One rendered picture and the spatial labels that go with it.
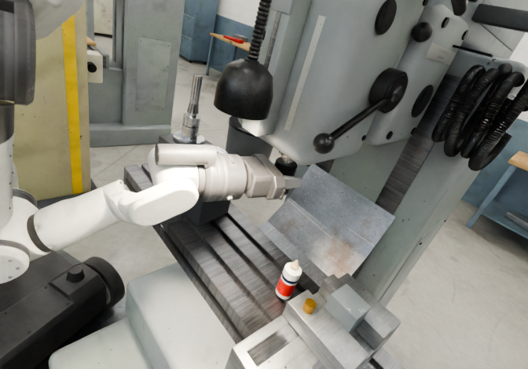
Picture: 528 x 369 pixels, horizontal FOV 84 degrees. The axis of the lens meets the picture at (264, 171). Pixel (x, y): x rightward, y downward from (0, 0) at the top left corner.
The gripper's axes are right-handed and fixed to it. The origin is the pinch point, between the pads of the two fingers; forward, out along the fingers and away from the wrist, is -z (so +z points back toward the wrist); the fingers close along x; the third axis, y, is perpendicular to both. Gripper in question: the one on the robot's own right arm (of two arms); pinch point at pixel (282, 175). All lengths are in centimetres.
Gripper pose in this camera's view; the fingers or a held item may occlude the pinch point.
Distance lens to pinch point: 62.3
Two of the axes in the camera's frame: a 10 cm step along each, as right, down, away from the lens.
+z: -8.6, 0.2, -5.1
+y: -2.6, 8.5, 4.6
